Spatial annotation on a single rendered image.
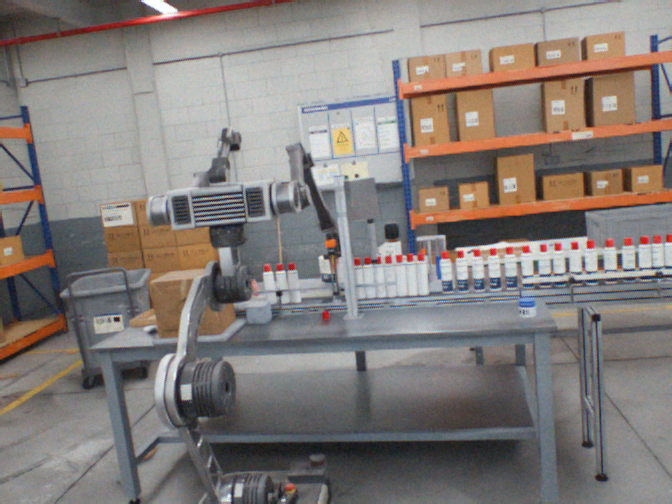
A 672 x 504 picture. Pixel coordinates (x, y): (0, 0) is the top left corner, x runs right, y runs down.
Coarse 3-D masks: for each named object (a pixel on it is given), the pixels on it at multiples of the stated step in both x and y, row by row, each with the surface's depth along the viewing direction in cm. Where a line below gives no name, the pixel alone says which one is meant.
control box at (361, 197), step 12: (348, 180) 277; (360, 180) 280; (372, 180) 286; (348, 192) 278; (360, 192) 281; (372, 192) 286; (348, 204) 279; (360, 204) 281; (372, 204) 286; (348, 216) 281; (360, 216) 281; (372, 216) 287
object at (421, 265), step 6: (420, 258) 292; (420, 264) 292; (426, 264) 293; (420, 270) 293; (426, 270) 293; (420, 276) 293; (426, 276) 294; (420, 282) 294; (426, 282) 294; (420, 288) 294; (426, 288) 294; (420, 294) 295; (426, 294) 294
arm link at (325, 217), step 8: (312, 160) 283; (304, 168) 284; (304, 176) 286; (312, 176) 288; (312, 184) 289; (312, 192) 292; (320, 192) 296; (312, 200) 295; (320, 200) 295; (320, 208) 297; (320, 216) 300; (328, 216) 300; (320, 224) 303; (328, 224) 304
